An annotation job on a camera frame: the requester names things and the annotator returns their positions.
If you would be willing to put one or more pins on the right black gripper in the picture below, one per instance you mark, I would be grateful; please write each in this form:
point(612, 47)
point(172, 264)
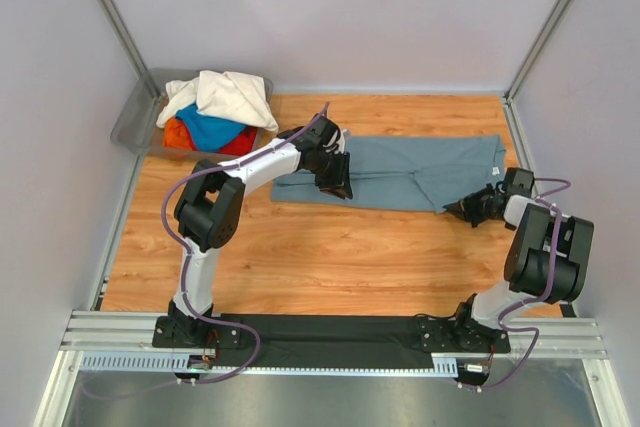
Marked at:
point(463, 206)

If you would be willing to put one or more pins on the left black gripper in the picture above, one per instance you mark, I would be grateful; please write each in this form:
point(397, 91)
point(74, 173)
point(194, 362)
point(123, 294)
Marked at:
point(339, 183)

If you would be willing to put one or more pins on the grey-blue t shirt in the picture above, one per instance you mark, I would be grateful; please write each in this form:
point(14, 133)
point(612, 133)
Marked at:
point(415, 174)

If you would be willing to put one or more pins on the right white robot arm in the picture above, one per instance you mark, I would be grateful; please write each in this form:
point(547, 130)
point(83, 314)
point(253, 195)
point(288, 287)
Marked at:
point(546, 263)

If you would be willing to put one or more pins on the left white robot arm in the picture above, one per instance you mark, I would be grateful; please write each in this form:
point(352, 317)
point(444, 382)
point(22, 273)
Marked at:
point(208, 209)

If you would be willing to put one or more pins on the red t shirt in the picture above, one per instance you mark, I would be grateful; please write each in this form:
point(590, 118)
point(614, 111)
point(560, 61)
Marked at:
point(242, 144)

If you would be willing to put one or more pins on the white t shirt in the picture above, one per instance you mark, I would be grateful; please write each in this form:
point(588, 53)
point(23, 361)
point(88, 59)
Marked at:
point(233, 96)

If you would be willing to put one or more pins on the blue t shirt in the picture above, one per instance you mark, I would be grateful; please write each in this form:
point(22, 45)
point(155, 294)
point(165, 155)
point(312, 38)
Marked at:
point(208, 133)

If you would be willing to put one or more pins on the orange t shirt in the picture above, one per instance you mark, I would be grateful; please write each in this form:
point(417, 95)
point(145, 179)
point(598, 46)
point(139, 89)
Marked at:
point(177, 136)

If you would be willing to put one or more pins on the grey plastic bin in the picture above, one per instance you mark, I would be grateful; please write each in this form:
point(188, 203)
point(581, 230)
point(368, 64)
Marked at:
point(136, 127)

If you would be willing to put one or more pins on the right aluminium corner post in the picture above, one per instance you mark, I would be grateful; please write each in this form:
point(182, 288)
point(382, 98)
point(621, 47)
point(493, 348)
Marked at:
point(544, 36)

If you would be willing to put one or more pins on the aluminium corner post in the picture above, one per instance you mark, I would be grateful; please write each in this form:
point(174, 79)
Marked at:
point(127, 42)
point(544, 36)

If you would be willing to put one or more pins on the aluminium rail frame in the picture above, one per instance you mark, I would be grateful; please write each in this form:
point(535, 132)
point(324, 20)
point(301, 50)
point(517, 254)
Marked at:
point(559, 338)

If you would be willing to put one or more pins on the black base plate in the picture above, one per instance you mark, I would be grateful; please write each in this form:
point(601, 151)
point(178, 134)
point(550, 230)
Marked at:
point(326, 342)

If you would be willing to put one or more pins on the left aluminium corner post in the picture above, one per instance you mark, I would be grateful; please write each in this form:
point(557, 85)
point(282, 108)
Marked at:
point(127, 42)

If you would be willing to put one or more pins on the grey slotted cable duct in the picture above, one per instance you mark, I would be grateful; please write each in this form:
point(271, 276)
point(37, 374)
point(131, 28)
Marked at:
point(187, 364)

